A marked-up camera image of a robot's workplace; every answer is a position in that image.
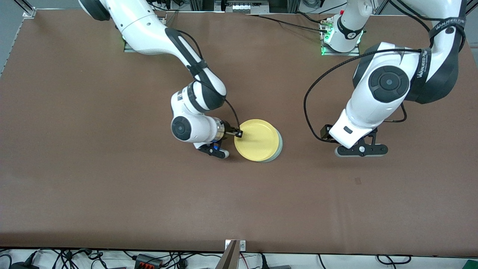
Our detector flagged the yellow plate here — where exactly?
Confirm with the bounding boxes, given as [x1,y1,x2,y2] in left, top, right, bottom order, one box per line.
[234,119,280,162]

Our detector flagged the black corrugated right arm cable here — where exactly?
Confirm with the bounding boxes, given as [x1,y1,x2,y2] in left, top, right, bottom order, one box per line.
[176,29,241,131]

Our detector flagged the looped black cable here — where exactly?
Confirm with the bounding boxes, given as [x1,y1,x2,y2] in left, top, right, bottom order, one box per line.
[376,254,412,265]

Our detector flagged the grey connector device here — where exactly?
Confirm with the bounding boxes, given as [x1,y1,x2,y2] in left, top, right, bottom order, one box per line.
[215,0,270,14]

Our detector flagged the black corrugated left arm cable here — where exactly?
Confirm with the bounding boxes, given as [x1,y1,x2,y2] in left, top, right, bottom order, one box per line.
[303,48,424,142]

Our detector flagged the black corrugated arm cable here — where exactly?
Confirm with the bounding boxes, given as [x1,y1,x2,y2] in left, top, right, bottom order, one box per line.
[176,29,241,131]
[303,48,424,142]

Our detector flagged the brown table cover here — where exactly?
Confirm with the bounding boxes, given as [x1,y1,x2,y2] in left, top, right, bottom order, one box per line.
[0,9,478,258]

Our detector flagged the black power strip red switches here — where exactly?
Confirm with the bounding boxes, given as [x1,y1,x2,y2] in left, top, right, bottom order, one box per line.
[134,254,162,268]

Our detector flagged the aluminium corner profile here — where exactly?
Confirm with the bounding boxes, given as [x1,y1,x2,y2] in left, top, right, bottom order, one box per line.
[14,0,37,18]

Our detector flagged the grey camera post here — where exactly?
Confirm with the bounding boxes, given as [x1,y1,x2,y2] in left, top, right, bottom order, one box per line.
[216,240,239,269]

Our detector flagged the short black cable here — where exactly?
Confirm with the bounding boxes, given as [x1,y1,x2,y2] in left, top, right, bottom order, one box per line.
[295,11,325,25]

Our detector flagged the long black cable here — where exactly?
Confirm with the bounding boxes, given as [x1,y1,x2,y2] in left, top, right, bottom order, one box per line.
[245,14,329,34]

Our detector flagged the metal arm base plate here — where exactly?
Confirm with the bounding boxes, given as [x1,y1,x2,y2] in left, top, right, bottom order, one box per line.
[123,37,148,53]
[320,18,361,57]

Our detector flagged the pale green plate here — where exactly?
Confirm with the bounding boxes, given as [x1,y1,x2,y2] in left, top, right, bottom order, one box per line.
[256,129,283,164]

